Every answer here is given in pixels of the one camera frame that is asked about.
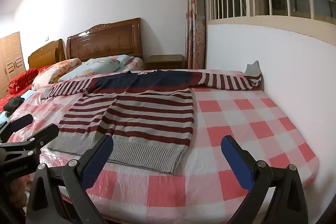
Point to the light blue floral pillow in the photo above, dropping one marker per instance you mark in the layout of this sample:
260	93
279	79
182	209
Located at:
97	66

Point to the peach floral pillow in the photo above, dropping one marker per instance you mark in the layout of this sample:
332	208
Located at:
55	69

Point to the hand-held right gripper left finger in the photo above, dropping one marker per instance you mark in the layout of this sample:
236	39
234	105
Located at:
96	162

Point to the red quilt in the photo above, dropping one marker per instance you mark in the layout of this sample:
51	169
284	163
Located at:
21	79

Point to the pink floral curtain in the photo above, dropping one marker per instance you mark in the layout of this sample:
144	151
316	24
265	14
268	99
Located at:
193	16

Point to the large carved wooden headboard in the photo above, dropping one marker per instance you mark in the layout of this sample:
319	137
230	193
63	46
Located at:
105	40

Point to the red grey striped sweater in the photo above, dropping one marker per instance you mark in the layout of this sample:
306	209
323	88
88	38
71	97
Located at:
147	113

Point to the dark cloth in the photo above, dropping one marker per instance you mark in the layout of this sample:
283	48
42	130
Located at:
13	106

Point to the wooden wardrobe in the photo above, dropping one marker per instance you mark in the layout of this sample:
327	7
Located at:
10	56

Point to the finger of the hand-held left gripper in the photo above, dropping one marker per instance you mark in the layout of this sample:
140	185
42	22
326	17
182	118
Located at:
47	132
22	120

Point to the small wooden headboard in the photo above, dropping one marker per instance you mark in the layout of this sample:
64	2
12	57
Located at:
47	53

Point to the wooden nightstand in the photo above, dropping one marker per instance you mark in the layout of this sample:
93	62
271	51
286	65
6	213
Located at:
162	60

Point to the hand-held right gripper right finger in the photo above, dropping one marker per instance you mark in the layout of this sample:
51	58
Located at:
236	162

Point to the bed with pink checked sheet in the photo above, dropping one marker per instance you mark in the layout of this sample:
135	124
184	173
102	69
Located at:
249	134

